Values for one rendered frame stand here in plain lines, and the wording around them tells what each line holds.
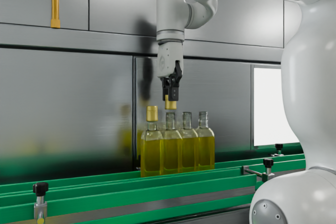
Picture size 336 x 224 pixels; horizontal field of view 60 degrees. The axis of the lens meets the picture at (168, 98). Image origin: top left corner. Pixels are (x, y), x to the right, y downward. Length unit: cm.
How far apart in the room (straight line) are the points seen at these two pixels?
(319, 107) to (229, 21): 77
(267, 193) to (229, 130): 69
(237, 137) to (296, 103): 68
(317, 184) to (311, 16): 28
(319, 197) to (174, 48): 54
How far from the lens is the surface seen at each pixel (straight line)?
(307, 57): 50
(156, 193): 75
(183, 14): 89
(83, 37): 96
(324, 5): 57
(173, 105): 86
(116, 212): 74
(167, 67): 84
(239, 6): 125
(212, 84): 109
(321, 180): 51
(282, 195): 46
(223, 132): 112
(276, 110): 129
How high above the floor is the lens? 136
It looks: level
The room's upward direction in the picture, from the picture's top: straight up
